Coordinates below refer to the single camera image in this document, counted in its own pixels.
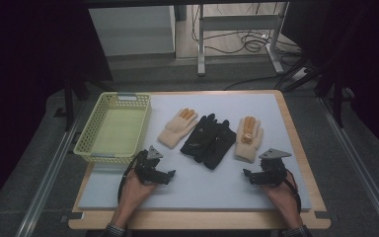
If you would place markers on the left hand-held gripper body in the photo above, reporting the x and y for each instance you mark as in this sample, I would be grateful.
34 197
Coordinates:
146 168

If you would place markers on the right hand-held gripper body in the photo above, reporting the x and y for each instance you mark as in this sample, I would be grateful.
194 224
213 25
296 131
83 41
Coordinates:
271 173

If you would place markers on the cream glove with orange tag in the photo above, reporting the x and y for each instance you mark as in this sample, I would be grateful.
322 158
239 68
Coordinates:
250 144

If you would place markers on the black glove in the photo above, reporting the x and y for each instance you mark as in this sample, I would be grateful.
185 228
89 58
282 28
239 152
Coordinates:
222 146
199 138

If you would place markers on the cream glove with orange fingertips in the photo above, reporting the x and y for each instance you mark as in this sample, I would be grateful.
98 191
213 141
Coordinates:
177 130

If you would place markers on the yellow-green plastic basket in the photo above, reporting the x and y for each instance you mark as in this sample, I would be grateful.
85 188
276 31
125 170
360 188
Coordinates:
118 131

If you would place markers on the person's right hand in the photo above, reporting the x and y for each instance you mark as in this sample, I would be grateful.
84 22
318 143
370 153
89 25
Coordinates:
281 197

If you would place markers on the person's left hand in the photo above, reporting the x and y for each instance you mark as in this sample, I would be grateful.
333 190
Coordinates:
135 196

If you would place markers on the grey foam mat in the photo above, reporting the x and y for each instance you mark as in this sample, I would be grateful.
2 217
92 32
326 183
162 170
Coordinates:
207 187

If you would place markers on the black metal stand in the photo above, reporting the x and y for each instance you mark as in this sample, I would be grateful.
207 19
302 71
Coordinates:
337 98

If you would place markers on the black tripod stand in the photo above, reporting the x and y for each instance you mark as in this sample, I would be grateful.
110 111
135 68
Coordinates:
69 102

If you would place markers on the white cabinet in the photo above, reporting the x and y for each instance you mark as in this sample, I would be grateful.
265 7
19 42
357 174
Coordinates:
131 29

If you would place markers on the aluminium rail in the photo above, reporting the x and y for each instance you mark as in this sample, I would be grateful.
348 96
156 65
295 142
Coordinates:
362 171
42 191

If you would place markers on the white metal desk frame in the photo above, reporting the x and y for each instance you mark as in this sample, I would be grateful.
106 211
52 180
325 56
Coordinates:
237 23

